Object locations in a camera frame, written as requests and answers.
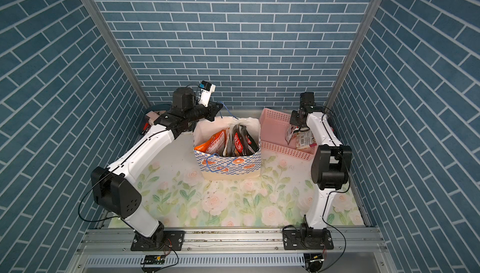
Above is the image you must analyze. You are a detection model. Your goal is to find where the aluminium mounting rail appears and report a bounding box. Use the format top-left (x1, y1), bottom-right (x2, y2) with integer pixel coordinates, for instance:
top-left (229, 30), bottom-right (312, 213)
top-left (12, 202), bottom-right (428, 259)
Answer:
top-left (67, 227), bottom-right (396, 273)

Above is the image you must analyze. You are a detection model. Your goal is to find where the teal stationery tray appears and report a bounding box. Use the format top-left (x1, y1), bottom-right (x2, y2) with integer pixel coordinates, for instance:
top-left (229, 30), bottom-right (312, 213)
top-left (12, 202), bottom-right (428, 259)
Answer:
top-left (138, 104), bottom-right (171, 135)

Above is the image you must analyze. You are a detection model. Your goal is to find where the orange red condiment packet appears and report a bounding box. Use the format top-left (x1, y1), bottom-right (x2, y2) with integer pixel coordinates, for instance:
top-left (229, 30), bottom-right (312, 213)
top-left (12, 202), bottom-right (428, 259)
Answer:
top-left (195, 129), bottom-right (228, 156)

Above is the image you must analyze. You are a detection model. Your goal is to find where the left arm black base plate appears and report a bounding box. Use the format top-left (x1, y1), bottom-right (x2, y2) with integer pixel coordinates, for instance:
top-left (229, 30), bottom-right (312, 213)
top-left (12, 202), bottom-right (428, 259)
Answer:
top-left (130, 230), bottom-right (186, 252)

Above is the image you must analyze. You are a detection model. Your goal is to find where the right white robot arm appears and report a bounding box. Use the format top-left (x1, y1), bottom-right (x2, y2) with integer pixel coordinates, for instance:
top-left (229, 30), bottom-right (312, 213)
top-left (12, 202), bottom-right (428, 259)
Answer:
top-left (290, 108), bottom-right (352, 230)

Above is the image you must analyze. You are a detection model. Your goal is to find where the pink perforated plastic basket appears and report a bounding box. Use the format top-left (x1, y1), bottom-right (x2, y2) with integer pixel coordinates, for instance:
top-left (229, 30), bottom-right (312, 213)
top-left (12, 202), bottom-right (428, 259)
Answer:
top-left (260, 108), bottom-right (317, 161)

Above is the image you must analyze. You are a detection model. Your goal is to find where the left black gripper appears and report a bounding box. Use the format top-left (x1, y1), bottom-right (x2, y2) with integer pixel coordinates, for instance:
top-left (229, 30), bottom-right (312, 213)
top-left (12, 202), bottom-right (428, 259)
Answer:
top-left (182, 99), bottom-right (223, 124)

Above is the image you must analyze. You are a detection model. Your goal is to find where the green dark condiment packet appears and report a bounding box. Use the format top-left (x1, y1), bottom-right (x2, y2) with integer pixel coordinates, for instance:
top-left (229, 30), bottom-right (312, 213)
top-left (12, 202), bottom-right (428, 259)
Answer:
top-left (223, 125), bottom-right (242, 157)

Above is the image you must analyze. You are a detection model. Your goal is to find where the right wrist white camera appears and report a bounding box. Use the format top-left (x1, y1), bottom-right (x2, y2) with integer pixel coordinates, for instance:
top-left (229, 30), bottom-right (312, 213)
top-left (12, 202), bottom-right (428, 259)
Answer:
top-left (300, 92), bottom-right (317, 113)

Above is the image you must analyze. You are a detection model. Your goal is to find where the floral table mat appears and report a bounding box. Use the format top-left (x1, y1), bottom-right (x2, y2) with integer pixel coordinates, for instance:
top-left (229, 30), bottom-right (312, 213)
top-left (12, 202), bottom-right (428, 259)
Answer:
top-left (108, 109), bottom-right (365, 227)

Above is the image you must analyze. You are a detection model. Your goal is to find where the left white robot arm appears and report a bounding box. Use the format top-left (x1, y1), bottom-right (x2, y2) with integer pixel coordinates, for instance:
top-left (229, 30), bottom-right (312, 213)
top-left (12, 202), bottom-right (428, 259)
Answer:
top-left (91, 101), bottom-right (223, 242)

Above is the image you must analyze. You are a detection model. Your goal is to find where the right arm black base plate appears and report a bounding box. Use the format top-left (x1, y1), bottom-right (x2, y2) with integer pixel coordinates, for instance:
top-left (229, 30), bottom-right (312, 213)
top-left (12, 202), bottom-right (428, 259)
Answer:
top-left (282, 228), bottom-right (334, 251)

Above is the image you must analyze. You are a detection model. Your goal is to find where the white checkered paper bag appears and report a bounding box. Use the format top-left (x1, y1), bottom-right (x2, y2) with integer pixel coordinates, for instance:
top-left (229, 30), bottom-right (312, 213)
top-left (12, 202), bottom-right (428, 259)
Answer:
top-left (193, 116), bottom-right (261, 180)

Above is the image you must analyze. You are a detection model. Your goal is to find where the dark red condiment packet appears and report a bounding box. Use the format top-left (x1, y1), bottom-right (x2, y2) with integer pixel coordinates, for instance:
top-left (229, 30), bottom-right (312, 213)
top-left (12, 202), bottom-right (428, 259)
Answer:
top-left (232, 124), bottom-right (260, 156)

